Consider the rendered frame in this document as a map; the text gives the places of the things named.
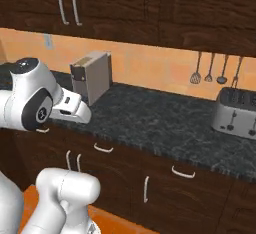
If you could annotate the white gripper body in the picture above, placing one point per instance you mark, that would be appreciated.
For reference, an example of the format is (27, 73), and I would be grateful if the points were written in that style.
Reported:
(81, 113)

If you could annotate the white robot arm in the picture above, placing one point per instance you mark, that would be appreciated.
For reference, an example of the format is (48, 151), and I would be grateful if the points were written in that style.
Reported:
(23, 98)

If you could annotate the dark wood drawer front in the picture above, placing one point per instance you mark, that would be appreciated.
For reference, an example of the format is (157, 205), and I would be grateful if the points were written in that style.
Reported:
(76, 141)
(206, 178)

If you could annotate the grey metal box appliance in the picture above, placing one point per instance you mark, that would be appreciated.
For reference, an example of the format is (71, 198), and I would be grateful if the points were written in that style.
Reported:
(95, 76)

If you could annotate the dark wood lower cupboard door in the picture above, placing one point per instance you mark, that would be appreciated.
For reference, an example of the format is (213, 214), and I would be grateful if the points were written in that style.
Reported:
(240, 211)
(180, 208)
(43, 151)
(113, 184)

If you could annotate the dark wood cupboard door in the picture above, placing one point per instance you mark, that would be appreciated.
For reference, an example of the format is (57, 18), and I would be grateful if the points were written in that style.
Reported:
(30, 1)
(206, 11)
(240, 211)
(113, 184)
(110, 8)
(180, 208)
(43, 151)

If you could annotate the dark wood upper cupboard door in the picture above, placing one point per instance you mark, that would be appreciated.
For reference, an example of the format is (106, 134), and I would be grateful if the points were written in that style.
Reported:
(110, 8)
(206, 11)
(30, 1)

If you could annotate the metal ladle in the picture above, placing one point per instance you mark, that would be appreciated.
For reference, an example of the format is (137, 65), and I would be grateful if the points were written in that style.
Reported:
(222, 79)

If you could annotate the silver toaster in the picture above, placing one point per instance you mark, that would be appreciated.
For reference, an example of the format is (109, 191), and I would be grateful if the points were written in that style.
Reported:
(235, 114)

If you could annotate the grey wall outlet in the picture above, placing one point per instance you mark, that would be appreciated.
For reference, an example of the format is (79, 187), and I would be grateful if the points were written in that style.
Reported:
(48, 41)

